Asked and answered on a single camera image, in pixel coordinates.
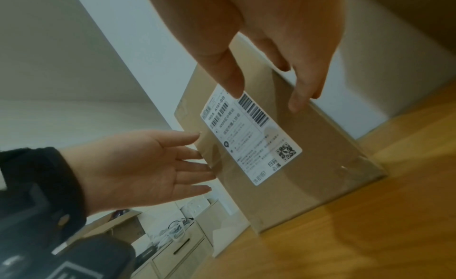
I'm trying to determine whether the person's right hand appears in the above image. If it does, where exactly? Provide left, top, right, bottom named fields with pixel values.
left=143, top=0, right=352, bottom=113

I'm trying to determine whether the person's left hand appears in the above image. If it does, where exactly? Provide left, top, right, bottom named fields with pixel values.
left=58, top=129, right=217, bottom=218

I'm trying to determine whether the shipping label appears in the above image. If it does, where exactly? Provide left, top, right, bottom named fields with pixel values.
left=199, top=84, right=304, bottom=186

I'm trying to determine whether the open brown carton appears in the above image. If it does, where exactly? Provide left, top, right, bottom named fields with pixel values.
left=85, top=210, right=144, bottom=246

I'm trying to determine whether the black wristband with marker tiles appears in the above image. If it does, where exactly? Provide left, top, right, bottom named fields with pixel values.
left=0, top=146, right=88, bottom=239

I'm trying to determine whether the black device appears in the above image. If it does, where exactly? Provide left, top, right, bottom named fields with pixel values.
left=136, top=243, right=160, bottom=263

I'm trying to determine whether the cream wooden cabinet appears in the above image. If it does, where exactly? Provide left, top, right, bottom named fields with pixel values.
left=133, top=198, right=252, bottom=279

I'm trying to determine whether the bundle of white cables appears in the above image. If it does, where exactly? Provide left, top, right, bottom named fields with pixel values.
left=147, top=219, right=196, bottom=242

